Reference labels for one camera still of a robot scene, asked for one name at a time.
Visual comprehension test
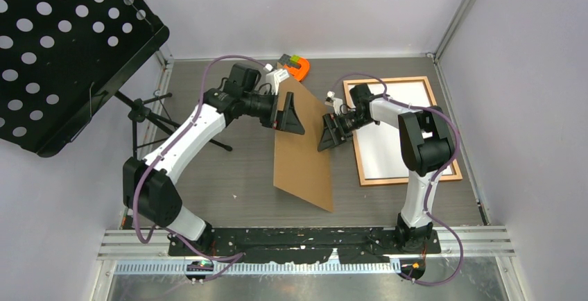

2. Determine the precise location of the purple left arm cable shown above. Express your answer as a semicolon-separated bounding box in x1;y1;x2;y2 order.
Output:
132;55;270;284

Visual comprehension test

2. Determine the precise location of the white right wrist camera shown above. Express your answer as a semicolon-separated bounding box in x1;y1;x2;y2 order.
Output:
325;91;344;117

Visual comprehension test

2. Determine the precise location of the black perforated music stand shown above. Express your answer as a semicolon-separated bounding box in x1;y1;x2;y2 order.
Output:
0;0;231;181

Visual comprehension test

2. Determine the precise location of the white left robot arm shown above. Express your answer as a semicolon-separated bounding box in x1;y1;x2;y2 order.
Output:
123;63;305;255

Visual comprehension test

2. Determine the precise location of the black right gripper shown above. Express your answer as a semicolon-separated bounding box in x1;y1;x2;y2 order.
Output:
318;111;372;153

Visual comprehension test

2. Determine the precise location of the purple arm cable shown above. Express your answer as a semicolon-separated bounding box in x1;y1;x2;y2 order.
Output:
132;55;270;284
328;74;465;287

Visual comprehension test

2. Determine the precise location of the brown cardboard backing board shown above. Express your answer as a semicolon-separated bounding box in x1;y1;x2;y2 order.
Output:
273;78;334;212

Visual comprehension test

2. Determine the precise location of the aluminium rail with ruler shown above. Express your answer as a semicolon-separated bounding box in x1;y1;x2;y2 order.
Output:
98;230;515;275

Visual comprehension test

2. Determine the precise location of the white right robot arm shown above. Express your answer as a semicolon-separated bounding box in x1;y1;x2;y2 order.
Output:
318;83;458;253

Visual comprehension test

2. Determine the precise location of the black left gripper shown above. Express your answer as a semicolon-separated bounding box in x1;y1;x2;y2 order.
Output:
243;90;305;135

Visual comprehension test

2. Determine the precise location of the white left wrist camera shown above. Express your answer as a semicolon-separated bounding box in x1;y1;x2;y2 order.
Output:
259;63;290;94

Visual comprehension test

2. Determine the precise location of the landscape photo print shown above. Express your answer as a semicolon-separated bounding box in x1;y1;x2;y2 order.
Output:
347;80;458;181

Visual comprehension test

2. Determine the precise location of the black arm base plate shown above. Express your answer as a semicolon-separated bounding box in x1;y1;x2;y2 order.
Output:
167;227;441;264

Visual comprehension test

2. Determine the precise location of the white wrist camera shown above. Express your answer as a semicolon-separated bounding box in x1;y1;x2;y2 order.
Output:
259;63;290;94
325;91;344;117

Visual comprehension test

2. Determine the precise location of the grey lego baseplate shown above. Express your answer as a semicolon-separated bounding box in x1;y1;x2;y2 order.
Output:
278;54;295;67

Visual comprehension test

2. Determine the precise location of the green lego brick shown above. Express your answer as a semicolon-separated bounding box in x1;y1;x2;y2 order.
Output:
289;55;300;67

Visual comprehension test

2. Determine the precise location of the wooden picture frame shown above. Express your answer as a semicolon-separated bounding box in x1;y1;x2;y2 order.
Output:
343;76;464;187

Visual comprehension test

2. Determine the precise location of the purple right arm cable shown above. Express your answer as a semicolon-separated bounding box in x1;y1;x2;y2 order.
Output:
328;74;465;287

